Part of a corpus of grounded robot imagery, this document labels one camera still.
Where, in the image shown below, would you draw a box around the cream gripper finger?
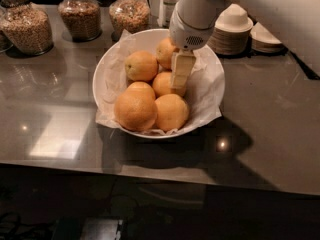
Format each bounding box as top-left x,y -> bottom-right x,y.
171,50 -> 196,89

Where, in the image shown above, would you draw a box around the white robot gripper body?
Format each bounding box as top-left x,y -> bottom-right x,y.
169,0 -> 231,51

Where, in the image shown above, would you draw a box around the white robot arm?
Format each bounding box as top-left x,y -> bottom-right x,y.
169,0 -> 320,80

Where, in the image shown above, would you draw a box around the white ceramic bowl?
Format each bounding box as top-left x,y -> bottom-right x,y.
92,28 -> 227,140

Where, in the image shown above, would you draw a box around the front left large orange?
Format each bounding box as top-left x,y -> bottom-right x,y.
114,91 -> 157,132

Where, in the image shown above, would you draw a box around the clear glass bottle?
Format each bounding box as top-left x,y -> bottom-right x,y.
162,0 -> 178,27

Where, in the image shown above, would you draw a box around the white paper liner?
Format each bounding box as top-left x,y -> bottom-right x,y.
95,29 -> 223,137

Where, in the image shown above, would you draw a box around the right glass cereal jar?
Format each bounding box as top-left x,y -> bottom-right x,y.
109,0 -> 150,41

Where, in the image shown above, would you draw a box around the glass cereal jar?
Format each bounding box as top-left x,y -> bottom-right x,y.
109,0 -> 150,41
1,0 -> 53,56
58,0 -> 101,41

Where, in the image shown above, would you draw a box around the short stack paper bowls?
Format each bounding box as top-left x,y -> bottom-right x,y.
250,23 -> 285,54

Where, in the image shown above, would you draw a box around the middle glass cereal jar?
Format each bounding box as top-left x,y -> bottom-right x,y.
58,0 -> 101,41

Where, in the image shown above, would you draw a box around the left glass cereal jar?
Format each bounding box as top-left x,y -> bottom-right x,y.
1,0 -> 53,56

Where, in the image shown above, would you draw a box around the far left glass jar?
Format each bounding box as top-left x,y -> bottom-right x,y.
0,7 -> 13,53

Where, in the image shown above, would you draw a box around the black cables under table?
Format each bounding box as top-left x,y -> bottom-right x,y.
0,211 -> 54,240

